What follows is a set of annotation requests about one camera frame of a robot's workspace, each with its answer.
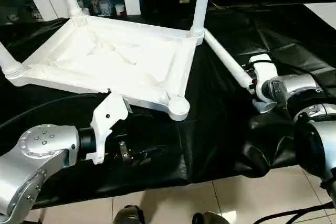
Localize white flat board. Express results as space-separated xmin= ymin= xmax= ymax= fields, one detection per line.
xmin=303 ymin=3 xmax=336 ymax=31

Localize white plastic table top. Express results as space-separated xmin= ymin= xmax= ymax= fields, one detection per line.
xmin=5 ymin=15 xmax=205 ymax=122

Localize brown round object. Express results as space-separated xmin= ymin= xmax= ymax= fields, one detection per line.
xmin=113 ymin=205 xmax=144 ymax=224

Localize black mat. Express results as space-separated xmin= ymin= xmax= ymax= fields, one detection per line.
xmin=0 ymin=3 xmax=336 ymax=210

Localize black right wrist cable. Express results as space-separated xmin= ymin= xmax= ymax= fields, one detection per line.
xmin=246 ymin=60 xmax=336 ymax=224

